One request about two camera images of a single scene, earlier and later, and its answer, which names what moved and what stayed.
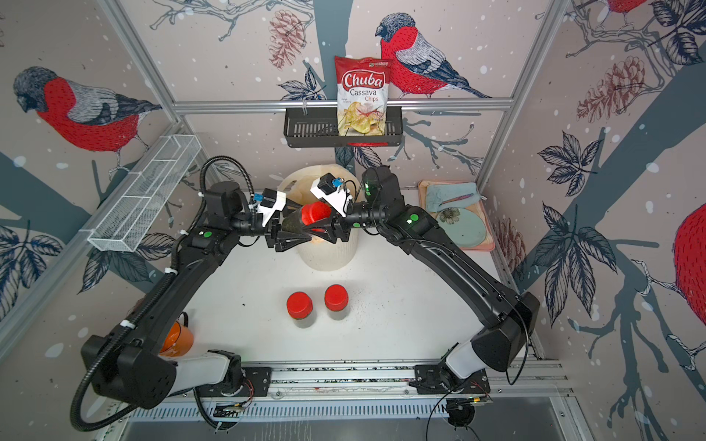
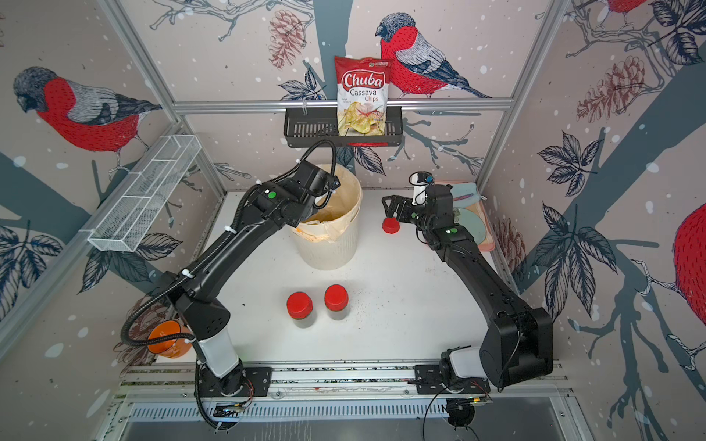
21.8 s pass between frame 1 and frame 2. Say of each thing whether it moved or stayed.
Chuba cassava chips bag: stayed
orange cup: stayed
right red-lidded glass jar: stayed
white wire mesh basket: stayed
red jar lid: moved
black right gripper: moved
